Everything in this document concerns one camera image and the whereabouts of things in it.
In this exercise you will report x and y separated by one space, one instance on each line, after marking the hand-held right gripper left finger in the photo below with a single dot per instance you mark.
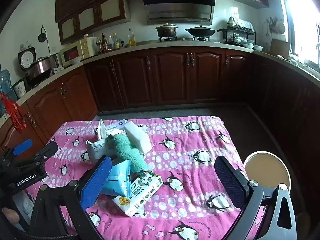
97 180

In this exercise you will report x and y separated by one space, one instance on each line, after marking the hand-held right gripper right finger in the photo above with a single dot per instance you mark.
230 182

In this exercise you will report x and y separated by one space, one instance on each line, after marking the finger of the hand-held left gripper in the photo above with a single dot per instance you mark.
50 148
23 145

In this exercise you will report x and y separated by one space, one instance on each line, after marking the light blue plastic packet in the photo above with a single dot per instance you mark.
117 180

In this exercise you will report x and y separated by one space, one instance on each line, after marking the crushed white carton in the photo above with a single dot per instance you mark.
96 148

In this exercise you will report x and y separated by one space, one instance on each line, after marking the cream plastic bucket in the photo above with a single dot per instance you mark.
265 166

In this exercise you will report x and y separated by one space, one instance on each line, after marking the white tissue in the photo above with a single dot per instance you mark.
102 130

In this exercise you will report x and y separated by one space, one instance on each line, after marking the white paper card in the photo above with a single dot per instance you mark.
117 125

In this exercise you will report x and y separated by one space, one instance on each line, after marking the white foam block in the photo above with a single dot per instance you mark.
137 136

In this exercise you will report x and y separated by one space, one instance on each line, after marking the person's left hand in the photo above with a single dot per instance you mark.
23 203

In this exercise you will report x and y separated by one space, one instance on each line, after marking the red tassel ornament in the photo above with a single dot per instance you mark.
15 115

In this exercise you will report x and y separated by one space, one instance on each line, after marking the flower print cup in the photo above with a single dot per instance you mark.
19 88

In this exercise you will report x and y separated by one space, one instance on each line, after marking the pink penguin print blanket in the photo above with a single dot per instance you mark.
175 160

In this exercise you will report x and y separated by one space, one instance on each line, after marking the blue water jug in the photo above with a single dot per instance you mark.
6 85

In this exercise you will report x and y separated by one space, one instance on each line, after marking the silver rice cooker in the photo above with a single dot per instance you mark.
38 67

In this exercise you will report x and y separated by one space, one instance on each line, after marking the white round kitchen scale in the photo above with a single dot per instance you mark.
26 58

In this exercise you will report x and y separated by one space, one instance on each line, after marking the white mixing bowl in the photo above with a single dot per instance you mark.
74 61

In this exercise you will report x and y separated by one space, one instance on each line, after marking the cream microwave oven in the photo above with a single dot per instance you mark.
71 55

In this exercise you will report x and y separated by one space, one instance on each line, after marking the cream cardboard box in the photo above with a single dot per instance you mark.
89 46

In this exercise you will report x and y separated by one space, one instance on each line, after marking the brown glass bottle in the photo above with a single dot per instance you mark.
104 43

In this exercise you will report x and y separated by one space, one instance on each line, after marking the clear sauce bottle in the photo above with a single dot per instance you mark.
111 43

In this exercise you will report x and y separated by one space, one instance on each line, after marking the dark wooden lower cabinets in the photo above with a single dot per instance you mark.
170 77

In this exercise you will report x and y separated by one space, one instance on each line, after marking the yellow capped sauce bottle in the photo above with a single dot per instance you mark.
115 42

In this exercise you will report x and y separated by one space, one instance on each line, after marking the beige stone countertop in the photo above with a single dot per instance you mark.
140 48

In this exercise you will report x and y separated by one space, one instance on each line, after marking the yellow oil bottle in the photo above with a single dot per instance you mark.
131 38

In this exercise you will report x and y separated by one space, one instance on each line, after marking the wooden glass door upper cabinet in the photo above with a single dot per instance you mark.
87 15

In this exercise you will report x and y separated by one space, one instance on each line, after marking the wooden cutting board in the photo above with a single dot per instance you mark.
280 47

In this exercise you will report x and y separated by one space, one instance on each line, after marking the black dish rack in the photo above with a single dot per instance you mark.
237 33

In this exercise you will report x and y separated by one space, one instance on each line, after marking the gas stove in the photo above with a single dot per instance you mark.
185 39

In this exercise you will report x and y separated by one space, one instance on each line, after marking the black wok with lid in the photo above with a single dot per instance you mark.
201 31

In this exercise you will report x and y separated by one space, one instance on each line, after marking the chopstick holder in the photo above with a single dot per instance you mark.
271 26

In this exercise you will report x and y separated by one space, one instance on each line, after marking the round hanging strainer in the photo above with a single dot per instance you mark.
280 28

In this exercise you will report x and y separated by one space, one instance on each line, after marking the dark cooking pot with lid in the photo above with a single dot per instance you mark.
167 31

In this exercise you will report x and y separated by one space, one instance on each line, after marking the bright kitchen window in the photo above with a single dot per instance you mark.
302 25

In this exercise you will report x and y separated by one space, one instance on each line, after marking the black steel range hood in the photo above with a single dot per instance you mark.
180 2

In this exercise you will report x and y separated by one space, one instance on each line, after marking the black hanging wall utensil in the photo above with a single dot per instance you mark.
42 37

